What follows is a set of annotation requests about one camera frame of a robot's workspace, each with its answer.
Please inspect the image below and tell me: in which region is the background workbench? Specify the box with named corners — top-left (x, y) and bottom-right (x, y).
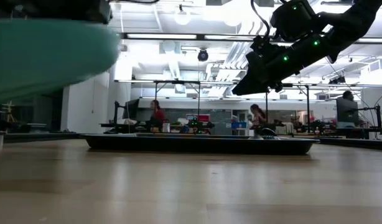
top-left (99, 123), bottom-right (215, 134)

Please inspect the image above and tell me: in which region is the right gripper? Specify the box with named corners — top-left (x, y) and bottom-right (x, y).
top-left (231, 35), bottom-right (307, 96)

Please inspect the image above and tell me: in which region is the red box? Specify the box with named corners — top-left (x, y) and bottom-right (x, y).
top-left (186, 113), bottom-right (210, 123)

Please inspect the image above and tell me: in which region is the long ceiling light strip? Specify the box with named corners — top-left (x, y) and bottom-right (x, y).
top-left (126, 33), bottom-right (198, 40)
top-left (203, 34), bottom-right (257, 41)
top-left (354, 37), bottom-right (382, 44)

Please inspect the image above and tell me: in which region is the black monitor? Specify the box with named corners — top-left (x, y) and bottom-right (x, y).
top-left (121, 98), bottom-right (141, 121)
top-left (335, 96), bottom-right (360, 124)

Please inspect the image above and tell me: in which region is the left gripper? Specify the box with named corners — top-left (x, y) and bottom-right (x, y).
top-left (0, 0), bottom-right (113, 25)

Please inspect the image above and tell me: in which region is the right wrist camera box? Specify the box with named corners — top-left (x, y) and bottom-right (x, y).
top-left (269, 0), bottom-right (318, 42)

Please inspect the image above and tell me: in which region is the black rectangular tray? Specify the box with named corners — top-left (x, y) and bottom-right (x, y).
top-left (80, 133), bottom-right (320, 156)

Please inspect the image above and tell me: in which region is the round pendant lamp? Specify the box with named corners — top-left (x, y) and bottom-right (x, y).
top-left (174, 4), bottom-right (192, 26)

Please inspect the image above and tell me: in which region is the black pole stand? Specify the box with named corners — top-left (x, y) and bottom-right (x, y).
top-left (349, 104), bottom-right (382, 135)

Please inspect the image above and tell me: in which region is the black overhead frame rig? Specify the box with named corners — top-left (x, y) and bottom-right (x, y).
top-left (114, 79), bottom-right (202, 121)
top-left (240, 81), bottom-right (382, 131)

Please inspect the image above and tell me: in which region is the wooden easel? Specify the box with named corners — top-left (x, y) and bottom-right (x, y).
top-left (0, 100), bottom-right (17, 124)

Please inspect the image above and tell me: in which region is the black overhead camera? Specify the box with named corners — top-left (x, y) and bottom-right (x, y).
top-left (329, 74), bottom-right (347, 85)

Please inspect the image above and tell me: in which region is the background robot with green lights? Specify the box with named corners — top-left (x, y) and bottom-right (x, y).
top-left (187, 116), bottom-right (215, 134)

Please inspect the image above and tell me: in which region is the teal bowl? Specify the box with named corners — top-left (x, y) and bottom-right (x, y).
top-left (0, 18), bottom-right (121, 105)

